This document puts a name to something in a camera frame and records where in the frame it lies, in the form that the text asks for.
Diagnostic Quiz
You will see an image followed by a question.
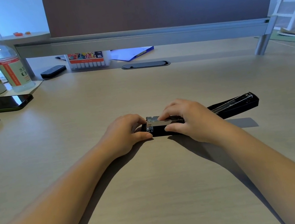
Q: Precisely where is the person's left hand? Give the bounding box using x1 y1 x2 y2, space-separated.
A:
94 111 156 162

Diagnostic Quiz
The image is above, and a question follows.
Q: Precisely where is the person's right hand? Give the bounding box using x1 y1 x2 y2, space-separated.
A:
155 91 234 153

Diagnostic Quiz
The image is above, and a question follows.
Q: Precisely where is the black long-arm stapler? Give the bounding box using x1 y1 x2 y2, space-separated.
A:
130 91 263 142

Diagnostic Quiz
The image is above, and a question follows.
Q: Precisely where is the person's left forearm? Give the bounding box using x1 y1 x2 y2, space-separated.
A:
0 140 131 224

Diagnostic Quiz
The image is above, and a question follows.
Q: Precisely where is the person's right forearm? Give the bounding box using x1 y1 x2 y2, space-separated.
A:
214 111 295 224

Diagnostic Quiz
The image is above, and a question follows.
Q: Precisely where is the blue clipboard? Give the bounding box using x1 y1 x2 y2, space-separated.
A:
110 43 156 65

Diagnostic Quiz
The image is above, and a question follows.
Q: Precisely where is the box of colour markers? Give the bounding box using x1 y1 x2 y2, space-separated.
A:
65 47 113 74

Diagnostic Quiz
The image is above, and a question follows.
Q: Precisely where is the white paper napkin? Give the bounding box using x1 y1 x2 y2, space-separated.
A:
0 79 45 100

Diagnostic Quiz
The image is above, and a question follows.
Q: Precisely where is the green cutting mat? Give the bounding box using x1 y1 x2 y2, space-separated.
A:
254 27 295 49

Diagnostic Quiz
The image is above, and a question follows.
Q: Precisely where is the black smartphone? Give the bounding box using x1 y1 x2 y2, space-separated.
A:
0 90 35 114

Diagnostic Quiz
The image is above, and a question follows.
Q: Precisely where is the clear plastic water bottle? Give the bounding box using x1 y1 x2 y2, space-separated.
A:
0 19 36 96

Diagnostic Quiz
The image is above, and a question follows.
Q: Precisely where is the grey round shelf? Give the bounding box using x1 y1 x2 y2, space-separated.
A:
0 28 51 49

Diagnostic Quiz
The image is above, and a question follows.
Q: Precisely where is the black desk cable grommet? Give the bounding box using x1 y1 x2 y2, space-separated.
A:
121 57 171 73

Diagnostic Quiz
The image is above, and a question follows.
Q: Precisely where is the grey metal partition rail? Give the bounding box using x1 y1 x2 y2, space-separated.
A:
14 0 284 98

